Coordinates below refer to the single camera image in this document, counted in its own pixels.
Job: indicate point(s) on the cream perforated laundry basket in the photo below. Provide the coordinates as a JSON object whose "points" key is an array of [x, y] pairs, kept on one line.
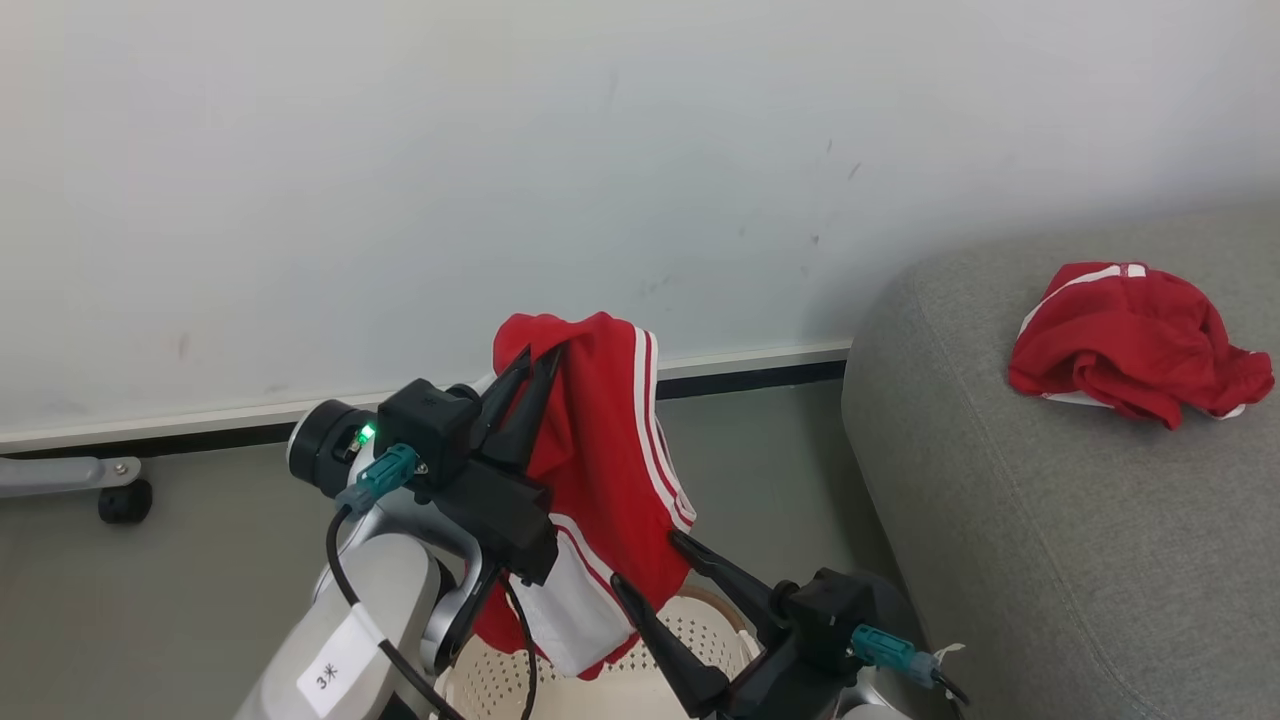
{"points": [[490, 685]]}

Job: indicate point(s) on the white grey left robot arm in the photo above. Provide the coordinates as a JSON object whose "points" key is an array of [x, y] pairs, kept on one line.
{"points": [[380, 590]]}

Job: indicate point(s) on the white and black baseboard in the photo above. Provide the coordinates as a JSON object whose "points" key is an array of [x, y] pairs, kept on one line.
{"points": [[200, 425]]}

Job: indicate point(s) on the red shirt with white trim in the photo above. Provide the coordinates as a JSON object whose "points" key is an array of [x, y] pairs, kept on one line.
{"points": [[1130, 340]]}

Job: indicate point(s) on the grey fabric sofa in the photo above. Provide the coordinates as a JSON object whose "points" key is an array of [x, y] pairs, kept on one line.
{"points": [[1050, 560]]}

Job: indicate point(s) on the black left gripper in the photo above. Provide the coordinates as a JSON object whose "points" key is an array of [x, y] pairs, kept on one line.
{"points": [[430, 425]]}

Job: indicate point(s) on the black caster wheel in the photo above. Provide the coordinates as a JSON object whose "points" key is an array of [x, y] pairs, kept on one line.
{"points": [[125, 502]]}

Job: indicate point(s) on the red shorts with white stripes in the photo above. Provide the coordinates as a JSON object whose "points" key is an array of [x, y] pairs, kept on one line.
{"points": [[600, 440]]}

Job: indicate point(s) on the white paper label sticker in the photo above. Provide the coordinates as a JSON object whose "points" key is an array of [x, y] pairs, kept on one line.
{"points": [[328, 680]]}

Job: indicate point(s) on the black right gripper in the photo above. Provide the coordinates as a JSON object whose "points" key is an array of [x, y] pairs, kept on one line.
{"points": [[810, 640]]}

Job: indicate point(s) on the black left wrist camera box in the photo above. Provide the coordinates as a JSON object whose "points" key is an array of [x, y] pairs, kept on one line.
{"points": [[500, 520]]}

